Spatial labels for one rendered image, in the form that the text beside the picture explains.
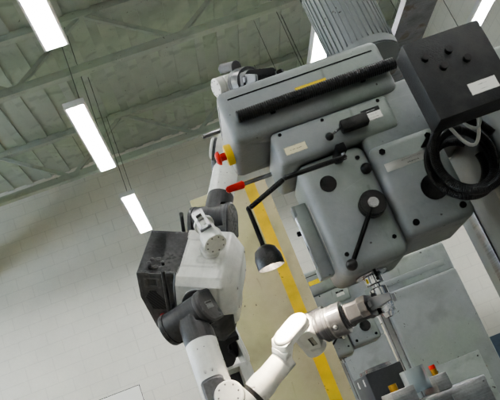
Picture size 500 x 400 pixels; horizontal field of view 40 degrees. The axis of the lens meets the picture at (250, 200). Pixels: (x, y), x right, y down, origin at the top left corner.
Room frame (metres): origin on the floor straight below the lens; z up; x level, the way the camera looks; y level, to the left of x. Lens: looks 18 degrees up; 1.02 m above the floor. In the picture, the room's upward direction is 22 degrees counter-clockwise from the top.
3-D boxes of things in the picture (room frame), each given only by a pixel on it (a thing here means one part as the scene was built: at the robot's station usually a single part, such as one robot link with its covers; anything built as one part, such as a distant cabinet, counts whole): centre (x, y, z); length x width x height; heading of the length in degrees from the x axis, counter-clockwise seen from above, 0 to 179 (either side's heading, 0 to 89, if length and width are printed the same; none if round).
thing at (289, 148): (1.82, -0.26, 1.68); 0.34 x 0.24 x 0.10; 97
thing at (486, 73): (1.52, -0.56, 1.62); 0.20 x 0.09 x 0.21; 97
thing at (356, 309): (1.84, -0.13, 1.23); 0.13 x 0.12 x 0.10; 162
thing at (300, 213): (1.80, -0.11, 1.44); 0.04 x 0.04 x 0.21; 7
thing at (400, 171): (1.84, -0.42, 1.47); 0.24 x 0.19 x 0.26; 7
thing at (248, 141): (1.82, -0.24, 1.81); 0.47 x 0.26 x 0.16; 97
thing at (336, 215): (1.82, -0.23, 1.47); 0.21 x 0.19 x 0.32; 7
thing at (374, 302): (1.79, -0.21, 1.23); 0.06 x 0.02 x 0.03; 72
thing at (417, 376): (1.85, -0.22, 1.02); 0.06 x 0.05 x 0.06; 6
